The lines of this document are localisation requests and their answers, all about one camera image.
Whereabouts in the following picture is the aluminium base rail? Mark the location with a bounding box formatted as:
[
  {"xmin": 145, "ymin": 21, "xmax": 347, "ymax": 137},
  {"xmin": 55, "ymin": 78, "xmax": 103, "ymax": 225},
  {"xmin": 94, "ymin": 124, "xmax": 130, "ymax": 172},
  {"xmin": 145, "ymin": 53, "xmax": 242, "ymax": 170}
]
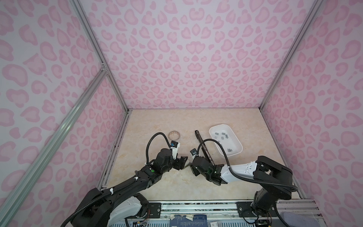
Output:
[{"xmin": 99, "ymin": 185, "xmax": 320, "ymax": 227}]

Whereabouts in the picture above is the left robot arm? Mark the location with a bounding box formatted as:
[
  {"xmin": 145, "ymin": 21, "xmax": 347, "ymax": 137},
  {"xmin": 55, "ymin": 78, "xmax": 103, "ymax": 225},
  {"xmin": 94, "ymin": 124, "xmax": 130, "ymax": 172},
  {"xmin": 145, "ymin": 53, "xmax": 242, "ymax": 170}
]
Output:
[{"xmin": 61, "ymin": 148, "xmax": 188, "ymax": 227}]

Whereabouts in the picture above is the white plastic tray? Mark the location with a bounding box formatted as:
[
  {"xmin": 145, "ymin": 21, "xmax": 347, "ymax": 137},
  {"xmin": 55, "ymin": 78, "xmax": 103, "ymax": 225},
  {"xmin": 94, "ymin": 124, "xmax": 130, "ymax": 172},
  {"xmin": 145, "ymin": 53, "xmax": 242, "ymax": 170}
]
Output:
[{"xmin": 209, "ymin": 124, "xmax": 244, "ymax": 157}]

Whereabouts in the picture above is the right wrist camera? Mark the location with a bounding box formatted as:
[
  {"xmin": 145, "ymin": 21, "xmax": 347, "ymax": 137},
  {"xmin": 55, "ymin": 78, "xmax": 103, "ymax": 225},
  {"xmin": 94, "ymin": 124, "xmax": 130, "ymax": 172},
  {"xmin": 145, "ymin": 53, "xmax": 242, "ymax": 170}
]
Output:
[{"xmin": 190, "ymin": 148, "xmax": 199, "ymax": 159}]

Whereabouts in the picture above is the black stapler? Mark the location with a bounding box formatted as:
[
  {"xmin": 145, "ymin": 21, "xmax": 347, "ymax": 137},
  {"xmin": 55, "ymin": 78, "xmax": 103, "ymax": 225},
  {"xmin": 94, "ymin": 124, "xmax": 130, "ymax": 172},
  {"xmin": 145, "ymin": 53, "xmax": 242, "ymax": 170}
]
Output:
[{"xmin": 195, "ymin": 130, "xmax": 215, "ymax": 165}]

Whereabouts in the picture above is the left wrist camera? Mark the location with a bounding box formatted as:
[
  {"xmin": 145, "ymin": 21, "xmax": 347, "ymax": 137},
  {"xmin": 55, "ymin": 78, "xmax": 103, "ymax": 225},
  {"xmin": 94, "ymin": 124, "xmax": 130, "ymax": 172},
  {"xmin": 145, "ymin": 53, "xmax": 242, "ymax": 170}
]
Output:
[{"xmin": 170, "ymin": 141, "xmax": 180, "ymax": 160}]

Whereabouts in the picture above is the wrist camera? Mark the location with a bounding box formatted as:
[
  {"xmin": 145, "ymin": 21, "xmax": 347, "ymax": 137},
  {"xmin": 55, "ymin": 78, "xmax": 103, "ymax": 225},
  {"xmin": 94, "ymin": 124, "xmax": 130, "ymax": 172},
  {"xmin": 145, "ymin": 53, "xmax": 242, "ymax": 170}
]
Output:
[
  {"xmin": 170, "ymin": 141, "xmax": 180, "ymax": 160},
  {"xmin": 190, "ymin": 148, "xmax": 199, "ymax": 159}
]

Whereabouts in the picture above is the clear tape roll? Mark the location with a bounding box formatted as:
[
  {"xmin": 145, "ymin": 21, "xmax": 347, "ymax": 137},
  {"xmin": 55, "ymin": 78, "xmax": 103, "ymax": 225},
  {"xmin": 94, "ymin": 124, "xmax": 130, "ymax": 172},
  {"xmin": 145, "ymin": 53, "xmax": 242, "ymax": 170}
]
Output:
[{"xmin": 168, "ymin": 131, "xmax": 181, "ymax": 141}]

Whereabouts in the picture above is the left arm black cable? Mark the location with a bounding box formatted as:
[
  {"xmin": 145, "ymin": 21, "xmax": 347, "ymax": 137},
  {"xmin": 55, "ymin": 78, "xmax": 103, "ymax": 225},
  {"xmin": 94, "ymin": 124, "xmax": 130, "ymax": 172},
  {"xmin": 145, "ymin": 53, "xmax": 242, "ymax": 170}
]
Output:
[{"xmin": 145, "ymin": 132, "xmax": 172, "ymax": 165}]

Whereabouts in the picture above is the grey cloth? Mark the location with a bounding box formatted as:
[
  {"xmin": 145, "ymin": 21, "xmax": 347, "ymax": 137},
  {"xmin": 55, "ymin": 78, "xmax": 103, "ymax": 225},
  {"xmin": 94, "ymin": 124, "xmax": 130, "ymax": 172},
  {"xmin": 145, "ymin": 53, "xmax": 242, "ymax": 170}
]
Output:
[{"xmin": 281, "ymin": 212, "xmax": 319, "ymax": 227}]

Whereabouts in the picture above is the blue box on rail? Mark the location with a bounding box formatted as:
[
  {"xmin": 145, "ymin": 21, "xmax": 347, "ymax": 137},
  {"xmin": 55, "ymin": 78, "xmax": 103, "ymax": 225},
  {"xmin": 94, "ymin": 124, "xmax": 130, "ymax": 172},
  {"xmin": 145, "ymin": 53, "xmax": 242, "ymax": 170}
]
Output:
[{"xmin": 169, "ymin": 215, "xmax": 208, "ymax": 227}]

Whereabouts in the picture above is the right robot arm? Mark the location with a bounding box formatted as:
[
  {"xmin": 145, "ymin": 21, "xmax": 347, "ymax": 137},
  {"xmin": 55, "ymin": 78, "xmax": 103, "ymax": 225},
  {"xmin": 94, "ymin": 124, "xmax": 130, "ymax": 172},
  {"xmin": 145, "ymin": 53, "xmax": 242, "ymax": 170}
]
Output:
[{"xmin": 192, "ymin": 156, "xmax": 298, "ymax": 216}]

